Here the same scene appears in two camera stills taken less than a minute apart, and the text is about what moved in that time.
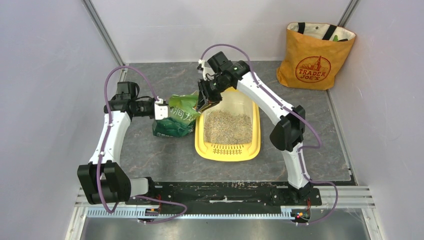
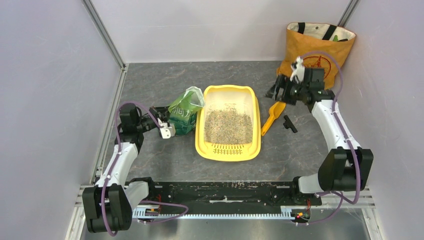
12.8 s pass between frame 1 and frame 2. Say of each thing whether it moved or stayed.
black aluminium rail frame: stayed
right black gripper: moved
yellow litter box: stayed
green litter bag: stayed
